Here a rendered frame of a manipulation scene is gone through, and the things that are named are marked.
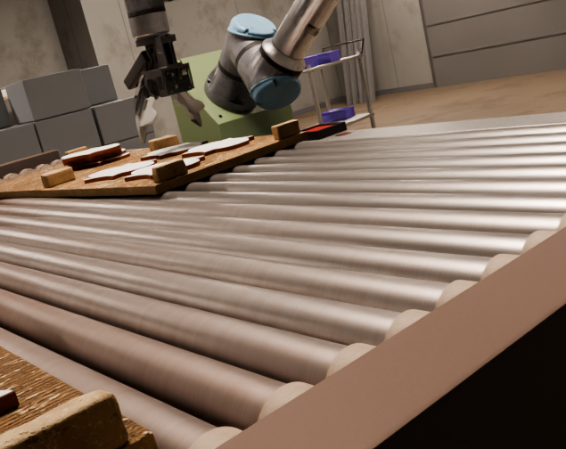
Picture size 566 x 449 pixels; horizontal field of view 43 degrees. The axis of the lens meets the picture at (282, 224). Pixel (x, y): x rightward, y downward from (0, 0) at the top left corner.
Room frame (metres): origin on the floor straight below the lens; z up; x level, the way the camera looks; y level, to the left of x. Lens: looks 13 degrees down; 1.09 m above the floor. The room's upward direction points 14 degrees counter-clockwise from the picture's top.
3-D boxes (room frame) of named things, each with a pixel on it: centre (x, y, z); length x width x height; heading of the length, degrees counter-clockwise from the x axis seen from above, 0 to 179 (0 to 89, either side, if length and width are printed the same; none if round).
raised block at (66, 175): (1.44, 0.41, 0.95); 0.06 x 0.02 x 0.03; 131
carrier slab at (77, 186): (1.38, 0.18, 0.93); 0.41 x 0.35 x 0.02; 41
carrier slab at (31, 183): (1.70, 0.45, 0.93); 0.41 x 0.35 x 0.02; 42
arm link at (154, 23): (1.50, 0.16, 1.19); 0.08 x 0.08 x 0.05
